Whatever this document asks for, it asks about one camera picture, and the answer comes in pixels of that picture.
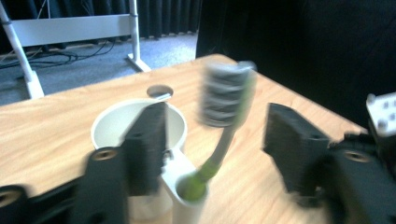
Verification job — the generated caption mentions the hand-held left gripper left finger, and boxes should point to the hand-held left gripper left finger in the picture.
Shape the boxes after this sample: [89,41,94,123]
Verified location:
[70,102,169,224]

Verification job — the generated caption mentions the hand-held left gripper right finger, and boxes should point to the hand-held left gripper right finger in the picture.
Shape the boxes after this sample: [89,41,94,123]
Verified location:
[262,102,396,224]

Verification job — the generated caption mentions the white cup with toothbrush holder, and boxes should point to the white cup with toothbrush holder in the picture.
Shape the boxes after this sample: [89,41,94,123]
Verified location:
[90,98,210,224]

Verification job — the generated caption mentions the green toothbrush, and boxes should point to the green toothbrush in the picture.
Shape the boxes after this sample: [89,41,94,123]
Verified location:
[178,60,259,203]

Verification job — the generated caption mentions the black cloth screen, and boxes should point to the black cloth screen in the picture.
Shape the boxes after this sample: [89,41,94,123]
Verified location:
[195,0,396,129]

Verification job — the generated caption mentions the black cables under desk frame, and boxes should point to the black cables under desk frame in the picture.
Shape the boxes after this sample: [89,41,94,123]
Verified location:
[0,38,117,71]

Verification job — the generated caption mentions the white metal desk frame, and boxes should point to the white metal desk frame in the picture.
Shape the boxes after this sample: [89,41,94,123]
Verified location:
[0,0,153,101]

